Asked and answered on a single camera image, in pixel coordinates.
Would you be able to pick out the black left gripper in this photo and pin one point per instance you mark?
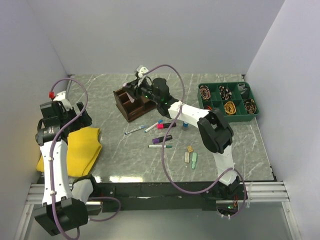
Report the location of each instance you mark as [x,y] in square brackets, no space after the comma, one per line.
[83,121]

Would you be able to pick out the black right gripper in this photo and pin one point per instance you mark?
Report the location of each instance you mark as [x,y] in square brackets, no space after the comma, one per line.
[134,86]

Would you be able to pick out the light purple highlighter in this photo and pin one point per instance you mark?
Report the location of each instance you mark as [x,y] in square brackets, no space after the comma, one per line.
[131,94]

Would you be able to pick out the pink highlighter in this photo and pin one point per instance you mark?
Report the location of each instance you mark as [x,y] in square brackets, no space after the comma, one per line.
[163,125]

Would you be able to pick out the dark purple highlighter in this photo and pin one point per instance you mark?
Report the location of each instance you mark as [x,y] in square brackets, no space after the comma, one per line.
[161,139]

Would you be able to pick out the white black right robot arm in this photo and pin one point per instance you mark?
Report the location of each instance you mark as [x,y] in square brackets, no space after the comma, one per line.
[215,131]

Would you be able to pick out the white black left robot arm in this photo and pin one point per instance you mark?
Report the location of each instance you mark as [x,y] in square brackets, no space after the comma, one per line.
[63,206]

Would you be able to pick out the brown wooden desk organizer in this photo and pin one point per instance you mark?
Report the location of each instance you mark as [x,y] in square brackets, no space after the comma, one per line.
[132,110]

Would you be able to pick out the yellow folded cloth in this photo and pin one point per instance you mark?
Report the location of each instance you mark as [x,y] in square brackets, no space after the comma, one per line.
[83,151]

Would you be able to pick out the blue capped white pen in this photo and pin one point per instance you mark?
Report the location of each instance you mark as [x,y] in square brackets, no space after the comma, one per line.
[135,129]

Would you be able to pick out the blue capped white marker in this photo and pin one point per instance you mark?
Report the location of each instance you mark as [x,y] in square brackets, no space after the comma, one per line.
[153,126]

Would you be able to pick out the green capped white marker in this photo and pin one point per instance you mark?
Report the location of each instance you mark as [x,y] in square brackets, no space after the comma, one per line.
[159,146]

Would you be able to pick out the blue capped small bottle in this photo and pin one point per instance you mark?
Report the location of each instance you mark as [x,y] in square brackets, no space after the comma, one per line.
[185,126]

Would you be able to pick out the pink black rolled band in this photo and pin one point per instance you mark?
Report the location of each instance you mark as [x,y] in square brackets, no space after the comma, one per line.
[205,92]

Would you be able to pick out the small tan eraser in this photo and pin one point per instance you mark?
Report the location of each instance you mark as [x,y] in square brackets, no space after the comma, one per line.
[190,149]

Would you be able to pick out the beige rectangular eraser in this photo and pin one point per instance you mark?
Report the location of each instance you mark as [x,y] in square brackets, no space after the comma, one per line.
[187,157]

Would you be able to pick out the light green clip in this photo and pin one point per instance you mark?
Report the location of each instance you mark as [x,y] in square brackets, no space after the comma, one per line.
[194,158]

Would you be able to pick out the black white rolled band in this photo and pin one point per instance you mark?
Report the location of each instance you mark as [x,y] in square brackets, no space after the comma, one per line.
[225,93]

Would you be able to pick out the yellow rolled band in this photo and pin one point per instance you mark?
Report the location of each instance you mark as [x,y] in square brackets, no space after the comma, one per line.
[230,108]

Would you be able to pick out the green compartment tray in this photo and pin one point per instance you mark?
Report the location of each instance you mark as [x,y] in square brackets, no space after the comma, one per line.
[235,100]

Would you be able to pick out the grey crumpled item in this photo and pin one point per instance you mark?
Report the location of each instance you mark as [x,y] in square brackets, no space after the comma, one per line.
[244,90]

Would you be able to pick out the brown black rolled band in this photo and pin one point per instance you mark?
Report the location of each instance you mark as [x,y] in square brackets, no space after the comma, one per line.
[250,106]

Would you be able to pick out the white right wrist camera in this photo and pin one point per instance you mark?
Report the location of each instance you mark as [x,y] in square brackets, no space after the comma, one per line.
[141,73]

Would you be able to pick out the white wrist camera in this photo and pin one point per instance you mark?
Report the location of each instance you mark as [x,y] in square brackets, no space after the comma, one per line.
[141,73]
[61,98]

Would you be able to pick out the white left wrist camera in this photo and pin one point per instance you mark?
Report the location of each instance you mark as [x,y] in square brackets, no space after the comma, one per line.
[61,98]

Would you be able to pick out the black base frame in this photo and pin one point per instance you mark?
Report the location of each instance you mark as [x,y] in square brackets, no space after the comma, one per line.
[140,196]

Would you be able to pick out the aluminium rail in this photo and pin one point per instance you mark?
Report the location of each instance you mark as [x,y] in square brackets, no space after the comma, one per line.
[257,192]

